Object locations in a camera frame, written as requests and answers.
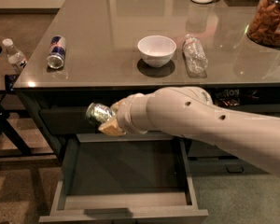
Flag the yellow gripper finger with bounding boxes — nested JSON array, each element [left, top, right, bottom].
[[99, 118, 126, 136], [111, 98, 125, 110]]

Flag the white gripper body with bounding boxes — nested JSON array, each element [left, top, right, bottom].
[[116, 93, 149, 134]]

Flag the green soda can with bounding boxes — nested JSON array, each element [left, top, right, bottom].
[[85, 103, 115, 125]]

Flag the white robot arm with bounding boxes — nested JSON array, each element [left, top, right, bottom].
[[99, 87, 280, 177]]

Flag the top left drawer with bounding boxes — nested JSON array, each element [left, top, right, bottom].
[[40, 106, 100, 134]]

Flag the open middle drawer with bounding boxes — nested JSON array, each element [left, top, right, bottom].
[[39, 133, 208, 224]]

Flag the blue silver energy drink can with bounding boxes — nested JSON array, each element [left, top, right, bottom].
[[47, 35, 66, 69]]

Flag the clear plastic bottle on counter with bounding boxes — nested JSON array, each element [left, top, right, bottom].
[[182, 34, 208, 75]]

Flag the snack bags in drawer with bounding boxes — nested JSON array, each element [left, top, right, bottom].
[[211, 89, 259, 107]]

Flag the bottom right drawer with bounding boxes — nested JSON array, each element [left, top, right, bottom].
[[189, 159, 267, 176]]

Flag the white bowl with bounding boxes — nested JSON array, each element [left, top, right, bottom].
[[137, 35, 176, 68]]

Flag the dark side table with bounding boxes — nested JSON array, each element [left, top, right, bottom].
[[0, 42, 55, 159]]

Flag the small water bottle white cap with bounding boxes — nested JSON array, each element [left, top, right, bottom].
[[2, 38, 27, 74]]

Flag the snack jar with black lid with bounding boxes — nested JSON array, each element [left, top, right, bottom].
[[247, 0, 280, 48]]

